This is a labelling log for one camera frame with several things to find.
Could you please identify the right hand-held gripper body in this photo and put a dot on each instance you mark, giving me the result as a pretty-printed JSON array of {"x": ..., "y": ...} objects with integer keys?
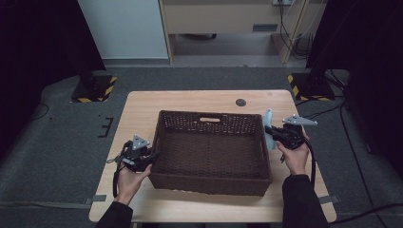
[{"x": 293, "y": 136}]

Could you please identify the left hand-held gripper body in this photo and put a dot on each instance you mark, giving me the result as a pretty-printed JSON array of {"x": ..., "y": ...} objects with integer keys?
[{"x": 136, "y": 156}]

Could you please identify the light blue cloth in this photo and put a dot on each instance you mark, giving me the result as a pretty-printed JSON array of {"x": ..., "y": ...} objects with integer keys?
[{"x": 270, "y": 117}]

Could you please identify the brown woven basket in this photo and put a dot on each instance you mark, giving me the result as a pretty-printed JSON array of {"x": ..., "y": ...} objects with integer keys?
[{"x": 209, "y": 158}]

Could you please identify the person's right hand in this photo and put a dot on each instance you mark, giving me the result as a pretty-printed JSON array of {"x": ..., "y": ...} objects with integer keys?
[{"x": 296, "y": 161}]

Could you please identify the person's left hand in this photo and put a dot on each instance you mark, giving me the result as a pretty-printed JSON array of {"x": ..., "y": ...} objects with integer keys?
[{"x": 130, "y": 183}]

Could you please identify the round black table grommet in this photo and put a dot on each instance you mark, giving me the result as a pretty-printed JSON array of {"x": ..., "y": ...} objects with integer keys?
[{"x": 240, "y": 102}]

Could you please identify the black yellow striped stand base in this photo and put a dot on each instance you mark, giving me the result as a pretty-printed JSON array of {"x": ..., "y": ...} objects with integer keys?
[
  {"x": 93, "y": 88},
  {"x": 312, "y": 88}
]

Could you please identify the grey tape strip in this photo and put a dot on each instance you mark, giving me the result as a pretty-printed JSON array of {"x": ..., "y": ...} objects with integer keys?
[
  {"x": 329, "y": 199},
  {"x": 96, "y": 199}
]

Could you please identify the dark curtain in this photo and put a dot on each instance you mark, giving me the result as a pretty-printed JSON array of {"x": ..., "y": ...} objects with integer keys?
[
  {"x": 374, "y": 63},
  {"x": 38, "y": 47}
]

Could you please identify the beige wooden cabinet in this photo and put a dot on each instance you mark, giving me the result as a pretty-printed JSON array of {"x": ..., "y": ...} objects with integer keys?
[{"x": 221, "y": 19}]

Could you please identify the white panel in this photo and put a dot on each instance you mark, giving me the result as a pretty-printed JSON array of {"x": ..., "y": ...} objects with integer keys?
[{"x": 126, "y": 28}]

